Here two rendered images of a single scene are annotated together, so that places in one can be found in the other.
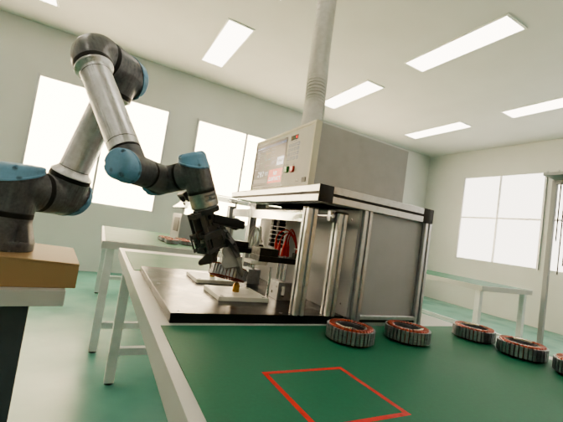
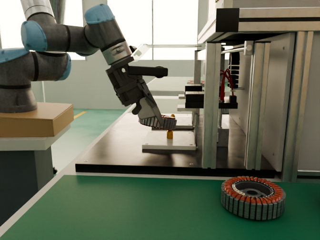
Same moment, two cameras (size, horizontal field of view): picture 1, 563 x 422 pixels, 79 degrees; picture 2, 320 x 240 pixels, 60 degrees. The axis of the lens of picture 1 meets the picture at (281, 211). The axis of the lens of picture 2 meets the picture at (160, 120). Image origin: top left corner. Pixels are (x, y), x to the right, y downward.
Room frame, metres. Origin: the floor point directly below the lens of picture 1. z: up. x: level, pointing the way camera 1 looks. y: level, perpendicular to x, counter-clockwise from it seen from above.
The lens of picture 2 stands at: (0.32, -0.31, 1.02)
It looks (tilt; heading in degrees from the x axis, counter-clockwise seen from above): 12 degrees down; 32
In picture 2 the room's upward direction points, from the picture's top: straight up
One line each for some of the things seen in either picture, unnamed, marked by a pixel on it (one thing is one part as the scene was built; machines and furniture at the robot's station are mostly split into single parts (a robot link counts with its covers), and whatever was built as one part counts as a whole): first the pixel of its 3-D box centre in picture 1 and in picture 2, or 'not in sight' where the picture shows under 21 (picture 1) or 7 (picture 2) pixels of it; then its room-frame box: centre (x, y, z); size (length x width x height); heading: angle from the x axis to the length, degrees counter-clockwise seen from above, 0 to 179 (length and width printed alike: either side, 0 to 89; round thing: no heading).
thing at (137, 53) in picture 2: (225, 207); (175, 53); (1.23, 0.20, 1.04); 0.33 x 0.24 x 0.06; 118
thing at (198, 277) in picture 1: (211, 278); (172, 122); (1.24, 0.21, 0.78); 0.15 x 0.15 x 0.01; 28
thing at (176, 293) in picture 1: (225, 290); (175, 134); (1.14, 0.14, 0.76); 0.64 x 0.47 x 0.02; 28
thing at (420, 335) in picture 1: (406, 331); not in sight; (0.89, -0.36, 0.77); 0.11 x 0.11 x 0.04
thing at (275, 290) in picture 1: (279, 288); (218, 134); (1.09, -0.03, 0.80); 0.08 x 0.05 x 0.06; 28
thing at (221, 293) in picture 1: (235, 293); (169, 139); (1.02, 0.10, 0.78); 0.15 x 0.15 x 0.01; 28
